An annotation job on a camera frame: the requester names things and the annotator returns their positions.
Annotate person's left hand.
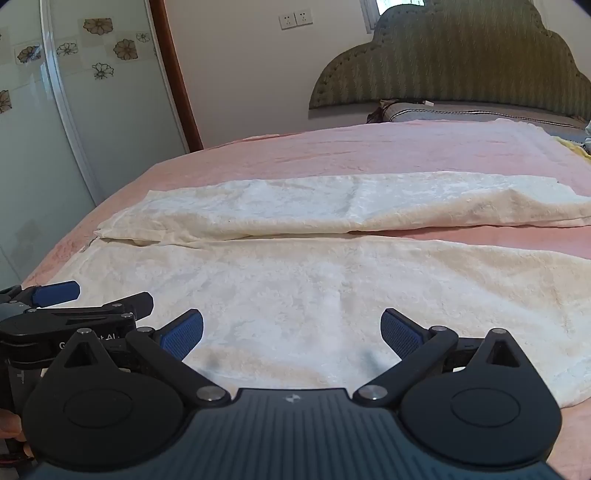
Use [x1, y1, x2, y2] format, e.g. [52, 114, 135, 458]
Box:
[0, 409, 34, 458]

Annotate cream white lace pants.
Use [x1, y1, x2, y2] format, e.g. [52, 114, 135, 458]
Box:
[56, 172, 590, 406]

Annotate pink bed blanket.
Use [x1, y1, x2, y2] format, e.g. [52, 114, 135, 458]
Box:
[29, 120, 590, 479]

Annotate grey striped pillow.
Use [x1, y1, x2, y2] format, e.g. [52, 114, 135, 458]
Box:
[367, 100, 589, 143]

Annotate yellow and blue cloth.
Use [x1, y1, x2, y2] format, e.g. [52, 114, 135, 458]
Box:
[554, 122, 591, 163]

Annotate green upholstered headboard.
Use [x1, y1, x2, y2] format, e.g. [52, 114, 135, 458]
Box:
[308, 1, 590, 119]

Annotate window behind headboard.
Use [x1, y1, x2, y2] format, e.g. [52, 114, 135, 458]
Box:
[360, 0, 425, 33]

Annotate brown wooden door frame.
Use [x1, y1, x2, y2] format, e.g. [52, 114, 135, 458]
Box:
[148, 0, 204, 152]

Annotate white double wall socket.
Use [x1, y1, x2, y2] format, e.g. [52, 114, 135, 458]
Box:
[279, 9, 314, 30]

